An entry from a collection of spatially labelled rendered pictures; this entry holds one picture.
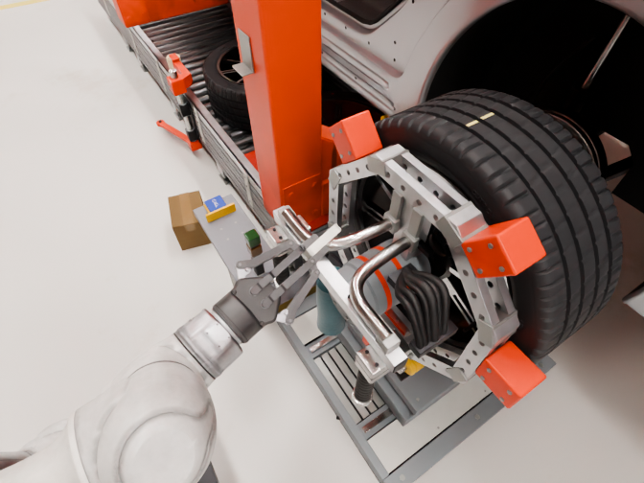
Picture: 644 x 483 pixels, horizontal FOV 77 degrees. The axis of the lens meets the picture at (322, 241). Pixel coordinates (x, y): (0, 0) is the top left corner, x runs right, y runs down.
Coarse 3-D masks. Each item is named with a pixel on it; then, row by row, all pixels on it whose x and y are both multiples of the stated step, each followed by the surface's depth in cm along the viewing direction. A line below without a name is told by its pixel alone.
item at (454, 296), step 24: (432, 168) 80; (360, 192) 109; (384, 192) 115; (360, 216) 115; (384, 240) 121; (432, 240) 127; (432, 264) 104; (456, 288) 95; (456, 312) 112; (456, 336) 102
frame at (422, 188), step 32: (384, 160) 78; (416, 160) 78; (352, 192) 105; (416, 192) 73; (448, 192) 73; (352, 224) 116; (448, 224) 69; (480, 224) 70; (480, 288) 70; (384, 320) 112; (480, 320) 73; (512, 320) 73; (448, 352) 97; (480, 352) 78
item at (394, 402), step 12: (348, 336) 160; (348, 348) 160; (360, 348) 157; (384, 384) 148; (456, 384) 149; (384, 396) 147; (396, 396) 146; (396, 408) 142; (408, 408) 143; (408, 420) 140
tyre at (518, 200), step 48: (480, 96) 85; (384, 144) 90; (432, 144) 77; (480, 144) 73; (528, 144) 73; (576, 144) 75; (480, 192) 71; (528, 192) 70; (576, 192) 72; (576, 240) 71; (528, 288) 72; (576, 288) 72; (528, 336) 77
